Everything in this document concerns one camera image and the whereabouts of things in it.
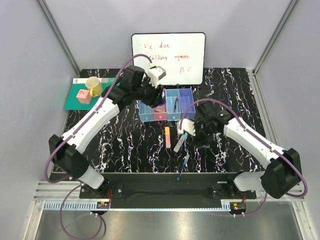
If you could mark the light blue bin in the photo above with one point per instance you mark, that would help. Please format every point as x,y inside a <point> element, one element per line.
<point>171,95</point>
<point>145,112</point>

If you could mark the pink bin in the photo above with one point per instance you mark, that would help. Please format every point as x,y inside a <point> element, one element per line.
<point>160,116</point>

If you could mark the blue clear pen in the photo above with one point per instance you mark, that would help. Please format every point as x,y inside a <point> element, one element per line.
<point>185,161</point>

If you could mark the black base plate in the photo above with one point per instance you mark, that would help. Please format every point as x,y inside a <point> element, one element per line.
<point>199,188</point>

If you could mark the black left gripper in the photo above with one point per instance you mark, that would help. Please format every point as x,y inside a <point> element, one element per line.
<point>155,98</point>

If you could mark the black marble pattern mat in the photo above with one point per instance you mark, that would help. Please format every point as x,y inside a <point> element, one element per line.
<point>127,145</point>

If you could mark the white slotted cable duct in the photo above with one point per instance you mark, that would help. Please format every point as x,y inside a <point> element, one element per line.
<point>136,206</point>

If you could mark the blue ink bottle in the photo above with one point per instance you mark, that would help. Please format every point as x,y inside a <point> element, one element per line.
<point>163,97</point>

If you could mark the purple bin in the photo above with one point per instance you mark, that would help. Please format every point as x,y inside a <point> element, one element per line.
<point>186,99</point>

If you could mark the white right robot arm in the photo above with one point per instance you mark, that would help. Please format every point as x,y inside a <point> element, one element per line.
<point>281,167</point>

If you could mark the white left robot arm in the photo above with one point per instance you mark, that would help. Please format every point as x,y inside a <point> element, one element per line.
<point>66,151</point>

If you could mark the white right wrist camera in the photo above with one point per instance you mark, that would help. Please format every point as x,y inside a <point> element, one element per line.
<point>186,126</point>

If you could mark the pink cube block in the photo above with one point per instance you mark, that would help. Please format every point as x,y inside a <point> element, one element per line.
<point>84,96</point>

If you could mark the orange highlighter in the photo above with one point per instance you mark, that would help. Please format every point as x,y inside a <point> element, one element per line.
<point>167,137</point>

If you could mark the yellow mug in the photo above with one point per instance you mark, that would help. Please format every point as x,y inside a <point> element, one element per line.
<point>94,86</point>

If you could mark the small whiteboard with red writing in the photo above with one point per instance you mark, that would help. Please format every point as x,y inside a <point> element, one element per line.
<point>181,55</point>

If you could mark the blue white highlighter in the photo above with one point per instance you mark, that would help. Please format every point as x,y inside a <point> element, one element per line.
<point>180,142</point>

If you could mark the red pen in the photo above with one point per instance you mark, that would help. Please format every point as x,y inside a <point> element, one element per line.
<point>175,108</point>

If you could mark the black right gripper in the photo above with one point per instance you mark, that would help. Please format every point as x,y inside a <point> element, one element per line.
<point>197,138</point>

